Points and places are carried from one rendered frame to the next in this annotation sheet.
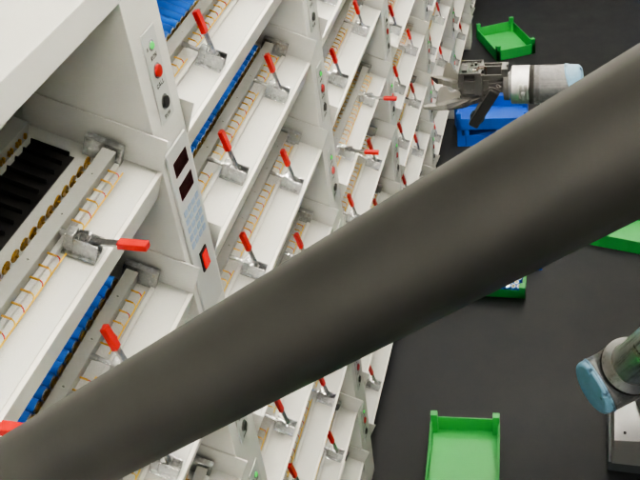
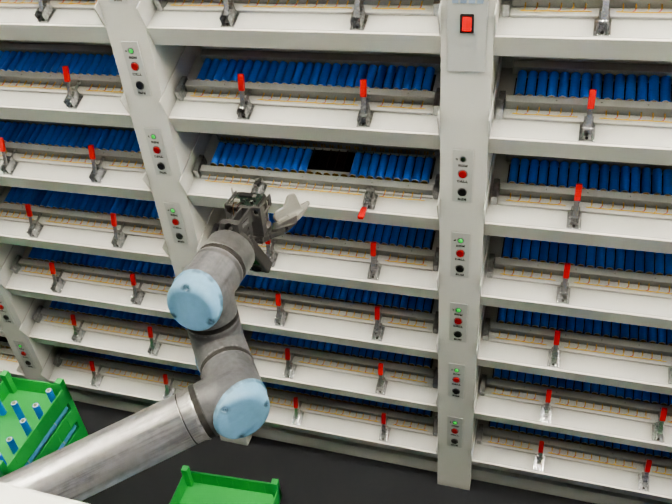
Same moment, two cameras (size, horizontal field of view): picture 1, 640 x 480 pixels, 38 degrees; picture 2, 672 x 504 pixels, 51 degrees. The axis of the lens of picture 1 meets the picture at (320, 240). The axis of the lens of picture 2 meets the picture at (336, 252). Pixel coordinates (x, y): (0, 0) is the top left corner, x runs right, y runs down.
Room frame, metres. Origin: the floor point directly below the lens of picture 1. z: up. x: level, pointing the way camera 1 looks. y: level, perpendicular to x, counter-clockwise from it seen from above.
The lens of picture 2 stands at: (2.17, -1.50, 1.81)
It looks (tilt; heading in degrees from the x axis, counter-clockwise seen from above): 37 degrees down; 92
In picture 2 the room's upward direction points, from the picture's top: 6 degrees counter-clockwise
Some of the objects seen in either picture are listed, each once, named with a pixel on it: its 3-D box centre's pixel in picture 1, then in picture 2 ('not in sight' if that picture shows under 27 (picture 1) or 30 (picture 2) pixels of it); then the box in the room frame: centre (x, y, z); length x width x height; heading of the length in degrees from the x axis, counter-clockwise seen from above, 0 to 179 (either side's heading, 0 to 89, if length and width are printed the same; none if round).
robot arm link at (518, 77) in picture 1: (519, 85); (225, 255); (1.94, -0.52, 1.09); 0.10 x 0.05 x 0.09; 162
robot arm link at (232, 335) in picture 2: not in sight; (219, 344); (1.92, -0.62, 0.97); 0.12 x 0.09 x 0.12; 109
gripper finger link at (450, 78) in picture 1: (448, 73); (292, 205); (2.05, -0.37, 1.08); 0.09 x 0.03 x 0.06; 36
